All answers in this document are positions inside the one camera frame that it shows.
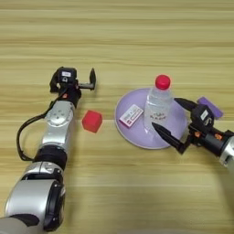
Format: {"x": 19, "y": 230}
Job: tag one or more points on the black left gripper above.
{"x": 71, "y": 93}

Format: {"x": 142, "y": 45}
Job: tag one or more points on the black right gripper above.
{"x": 207, "y": 138}

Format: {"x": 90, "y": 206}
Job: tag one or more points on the clear red-capped water bottle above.
{"x": 158, "y": 106}

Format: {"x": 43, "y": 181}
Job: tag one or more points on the red cube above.
{"x": 92, "y": 121}

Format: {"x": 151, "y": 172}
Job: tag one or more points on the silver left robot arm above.
{"x": 45, "y": 152}

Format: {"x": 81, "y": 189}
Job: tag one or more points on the left gripper white-labelled black box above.
{"x": 67, "y": 75}

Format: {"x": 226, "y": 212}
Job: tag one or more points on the gripper white-labelled black box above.
{"x": 203, "y": 115}
{"x": 67, "y": 75}

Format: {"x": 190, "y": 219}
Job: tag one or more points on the right gripper white-labelled black box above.
{"x": 203, "y": 115}

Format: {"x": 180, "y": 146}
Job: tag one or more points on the small purple bar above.
{"x": 210, "y": 106}

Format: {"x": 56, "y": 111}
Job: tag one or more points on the purple round plate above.
{"x": 134, "y": 134}

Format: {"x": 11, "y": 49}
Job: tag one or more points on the white and pink eraser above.
{"x": 131, "y": 115}

